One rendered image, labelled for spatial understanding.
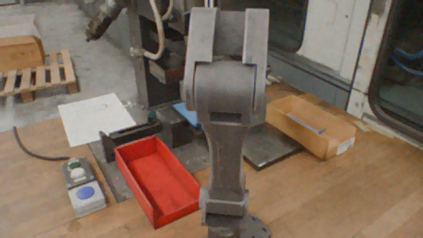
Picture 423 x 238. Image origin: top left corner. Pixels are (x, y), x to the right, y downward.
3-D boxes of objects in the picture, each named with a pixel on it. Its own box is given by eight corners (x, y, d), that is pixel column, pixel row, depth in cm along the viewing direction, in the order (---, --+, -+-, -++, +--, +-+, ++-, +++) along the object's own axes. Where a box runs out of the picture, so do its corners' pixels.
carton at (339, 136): (323, 164, 84) (329, 140, 80) (263, 124, 102) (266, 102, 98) (352, 149, 90) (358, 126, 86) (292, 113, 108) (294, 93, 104)
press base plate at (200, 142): (120, 211, 72) (117, 202, 71) (75, 120, 109) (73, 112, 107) (310, 131, 102) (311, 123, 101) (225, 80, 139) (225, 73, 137)
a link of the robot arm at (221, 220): (201, 181, 57) (197, 202, 53) (249, 185, 56) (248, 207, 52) (202, 204, 61) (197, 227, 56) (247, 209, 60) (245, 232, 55)
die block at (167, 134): (172, 149, 89) (170, 127, 85) (158, 133, 96) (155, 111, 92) (229, 129, 98) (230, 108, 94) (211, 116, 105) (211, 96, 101)
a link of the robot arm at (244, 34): (216, 13, 61) (183, 4, 32) (262, 15, 60) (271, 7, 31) (215, 74, 65) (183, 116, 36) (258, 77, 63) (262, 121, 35)
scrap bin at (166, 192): (154, 230, 64) (151, 211, 61) (116, 166, 82) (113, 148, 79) (203, 207, 70) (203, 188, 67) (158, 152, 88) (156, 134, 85)
